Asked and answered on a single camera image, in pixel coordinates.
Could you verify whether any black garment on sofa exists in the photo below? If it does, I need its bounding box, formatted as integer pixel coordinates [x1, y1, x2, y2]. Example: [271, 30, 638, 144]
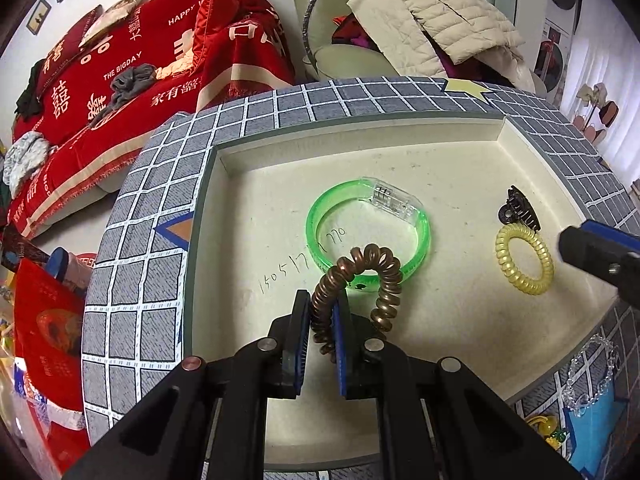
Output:
[15, 58, 46, 120]

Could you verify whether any yellow spiral hair tie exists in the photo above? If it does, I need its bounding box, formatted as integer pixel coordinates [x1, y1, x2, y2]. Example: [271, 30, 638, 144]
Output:
[494, 222, 556, 296]

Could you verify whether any green armchair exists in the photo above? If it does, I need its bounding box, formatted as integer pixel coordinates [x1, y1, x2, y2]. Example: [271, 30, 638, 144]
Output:
[290, 0, 426, 82]

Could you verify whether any printed face pillow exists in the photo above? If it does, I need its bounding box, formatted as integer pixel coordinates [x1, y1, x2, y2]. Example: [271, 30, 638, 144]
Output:
[79, 0, 144, 49]

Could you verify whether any light blue folded cloth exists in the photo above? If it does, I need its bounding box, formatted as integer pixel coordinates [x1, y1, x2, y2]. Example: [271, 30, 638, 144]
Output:
[2, 131, 56, 198]

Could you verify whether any yellow flower keychain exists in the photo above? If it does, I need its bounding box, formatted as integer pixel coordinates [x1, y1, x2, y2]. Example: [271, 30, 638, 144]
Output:
[525, 414, 570, 451]

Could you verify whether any black hair claw clip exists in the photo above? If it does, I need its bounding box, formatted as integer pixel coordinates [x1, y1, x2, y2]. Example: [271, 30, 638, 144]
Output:
[498, 185, 541, 232]

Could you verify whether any small framed picture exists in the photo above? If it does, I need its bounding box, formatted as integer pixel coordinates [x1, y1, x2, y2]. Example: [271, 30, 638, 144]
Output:
[26, 0, 51, 36]

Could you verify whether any green jewelry tray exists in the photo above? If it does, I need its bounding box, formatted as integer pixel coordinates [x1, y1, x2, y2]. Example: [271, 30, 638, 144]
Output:
[184, 114, 615, 470]

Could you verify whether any red gift bag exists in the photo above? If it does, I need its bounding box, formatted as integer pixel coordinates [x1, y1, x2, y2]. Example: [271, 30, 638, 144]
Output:
[14, 259, 84, 412]

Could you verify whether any beige down jacket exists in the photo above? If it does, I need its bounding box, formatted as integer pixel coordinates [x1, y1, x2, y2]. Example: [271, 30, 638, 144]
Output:
[347, 0, 535, 92]

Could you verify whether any red sofa cover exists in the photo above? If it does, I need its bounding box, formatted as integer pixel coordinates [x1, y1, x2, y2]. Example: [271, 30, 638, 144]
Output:
[1, 0, 295, 238]

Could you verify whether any grey flexible phone stand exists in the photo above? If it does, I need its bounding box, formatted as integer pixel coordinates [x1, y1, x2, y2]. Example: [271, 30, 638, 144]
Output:
[300, 0, 342, 79]

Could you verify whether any green translucent bracelet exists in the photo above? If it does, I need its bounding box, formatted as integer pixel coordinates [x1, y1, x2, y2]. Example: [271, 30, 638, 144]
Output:
[305, 176, 433, 286]

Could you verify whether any grey crumpled garment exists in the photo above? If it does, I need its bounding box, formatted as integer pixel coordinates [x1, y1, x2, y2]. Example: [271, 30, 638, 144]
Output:
[89, 63, 156, 127]

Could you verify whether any red patterned pillow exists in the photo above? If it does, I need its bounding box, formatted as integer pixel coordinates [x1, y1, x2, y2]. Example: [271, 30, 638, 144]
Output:
[36, 4, 103, 98]

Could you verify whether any brown spiral hair tie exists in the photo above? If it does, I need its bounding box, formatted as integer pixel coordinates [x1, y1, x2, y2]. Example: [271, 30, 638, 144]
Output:
[309, 242, 405, 363]

